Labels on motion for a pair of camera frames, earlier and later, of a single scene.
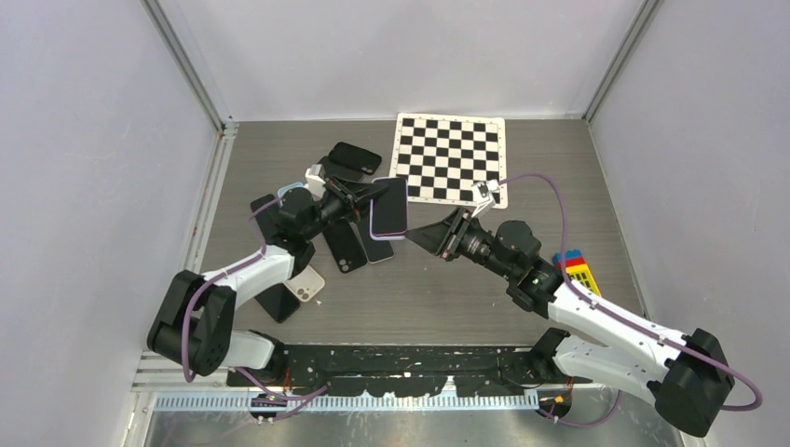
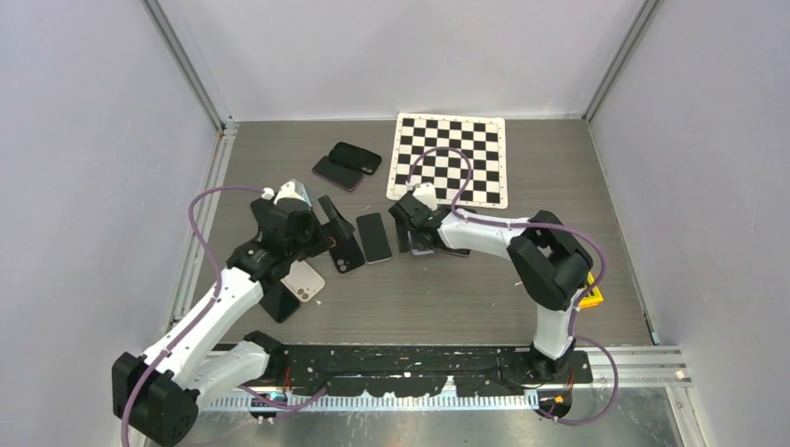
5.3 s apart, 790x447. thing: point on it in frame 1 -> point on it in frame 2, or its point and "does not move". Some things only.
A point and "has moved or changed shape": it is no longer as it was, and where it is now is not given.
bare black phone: (279, 302) does not move
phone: (388, 209) has moved or changed shape
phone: (306, 283) does not move
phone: (333, 168) does not move
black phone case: (345, 246) does not move
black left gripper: (349, 195) -> (340, 227)
